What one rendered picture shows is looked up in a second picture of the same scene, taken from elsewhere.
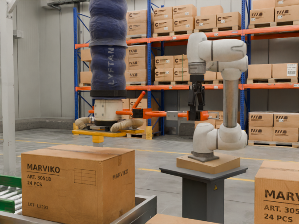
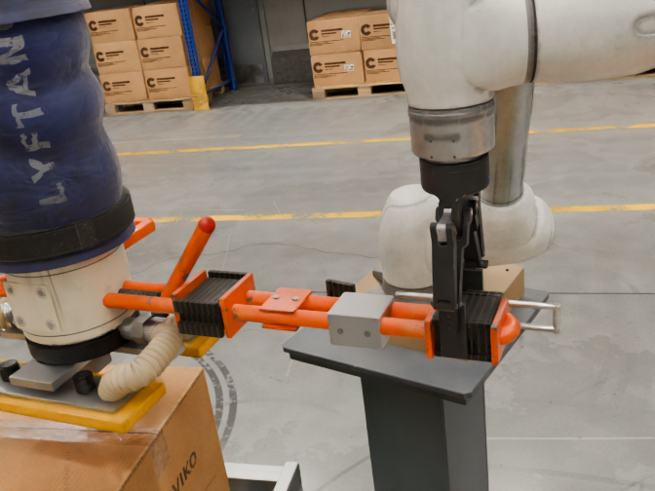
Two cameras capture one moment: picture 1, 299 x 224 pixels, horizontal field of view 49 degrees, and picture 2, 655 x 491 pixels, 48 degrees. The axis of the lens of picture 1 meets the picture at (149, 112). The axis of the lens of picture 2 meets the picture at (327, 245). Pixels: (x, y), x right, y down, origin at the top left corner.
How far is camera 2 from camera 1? 1.01 m
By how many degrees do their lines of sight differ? 21
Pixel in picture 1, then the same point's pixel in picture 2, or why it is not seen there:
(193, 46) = (438, 27)
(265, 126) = not seen: hidden behind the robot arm
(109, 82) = (43, 200)
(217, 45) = (561, 13)
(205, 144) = (424, 262)
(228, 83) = not seen: hidden behind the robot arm
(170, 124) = (248, 59)
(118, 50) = (46, 39)
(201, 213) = (430, 456)
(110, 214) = not seen: outside the picture
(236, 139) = (522, 237)
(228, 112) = (501, 162)
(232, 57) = (636, 65)
